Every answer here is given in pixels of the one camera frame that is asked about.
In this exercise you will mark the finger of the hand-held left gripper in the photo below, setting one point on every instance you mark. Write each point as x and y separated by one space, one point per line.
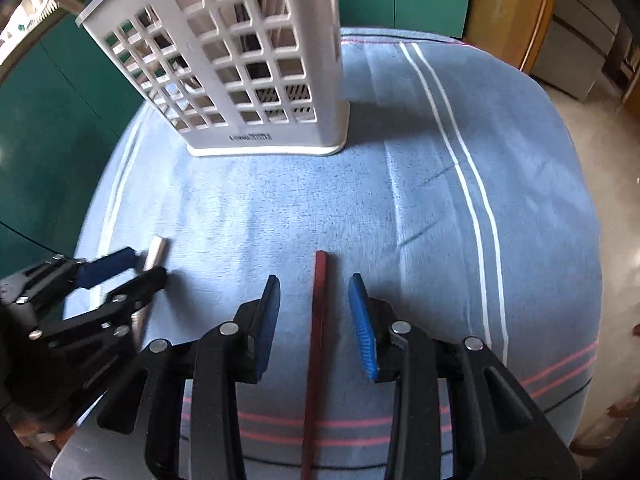
145 284
105 267

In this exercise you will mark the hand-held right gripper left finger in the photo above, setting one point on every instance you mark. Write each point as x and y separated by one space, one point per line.
267 325

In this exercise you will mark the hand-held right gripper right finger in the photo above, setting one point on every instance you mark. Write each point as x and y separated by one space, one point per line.
362 330

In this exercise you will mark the white chopstick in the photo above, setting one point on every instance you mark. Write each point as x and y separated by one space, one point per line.
156 250

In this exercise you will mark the red chopstick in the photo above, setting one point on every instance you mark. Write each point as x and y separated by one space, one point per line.
317 335

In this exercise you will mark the white plastic utensil basket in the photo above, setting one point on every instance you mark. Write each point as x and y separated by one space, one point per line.
326 60

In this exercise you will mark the blue striped towel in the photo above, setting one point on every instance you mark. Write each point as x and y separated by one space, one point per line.
350 200

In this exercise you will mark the green cabinet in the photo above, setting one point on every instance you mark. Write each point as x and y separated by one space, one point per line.
45 135

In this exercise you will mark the bright window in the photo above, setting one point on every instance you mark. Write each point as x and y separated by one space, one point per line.
35 5

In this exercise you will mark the wooden furniture panel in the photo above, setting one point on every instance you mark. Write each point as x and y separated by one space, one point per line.
505 10

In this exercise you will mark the grey storage cabinet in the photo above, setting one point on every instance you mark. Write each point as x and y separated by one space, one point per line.
575 35

